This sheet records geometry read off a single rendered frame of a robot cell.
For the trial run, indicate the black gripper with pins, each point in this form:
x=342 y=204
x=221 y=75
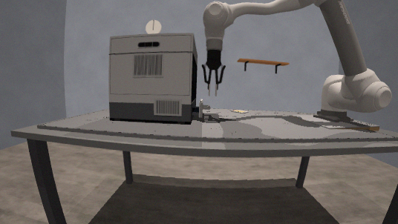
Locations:
x=213 y=63

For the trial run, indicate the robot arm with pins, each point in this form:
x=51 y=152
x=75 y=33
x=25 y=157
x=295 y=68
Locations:
x=362 y=91

